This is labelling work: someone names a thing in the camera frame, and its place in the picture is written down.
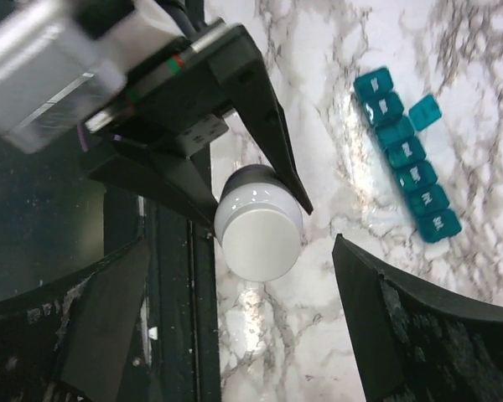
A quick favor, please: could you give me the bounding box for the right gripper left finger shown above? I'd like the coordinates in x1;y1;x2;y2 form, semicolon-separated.
0;239;150;401

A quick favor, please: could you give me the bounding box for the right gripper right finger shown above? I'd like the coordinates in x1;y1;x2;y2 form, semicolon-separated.
332;234;503;401

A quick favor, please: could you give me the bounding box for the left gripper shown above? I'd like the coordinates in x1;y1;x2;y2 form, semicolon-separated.
84;19;314;229

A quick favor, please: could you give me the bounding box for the white pill bottle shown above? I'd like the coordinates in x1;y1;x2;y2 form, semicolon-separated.
214;164;303;282

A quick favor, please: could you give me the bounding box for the teal weekly pill organizer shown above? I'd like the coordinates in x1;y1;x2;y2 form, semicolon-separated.
353;66;462;244

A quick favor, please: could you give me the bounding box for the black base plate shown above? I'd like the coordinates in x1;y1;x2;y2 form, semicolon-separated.
0;134;221;401

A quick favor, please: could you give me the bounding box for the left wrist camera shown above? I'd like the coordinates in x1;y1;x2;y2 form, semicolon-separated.
0;1;189;153

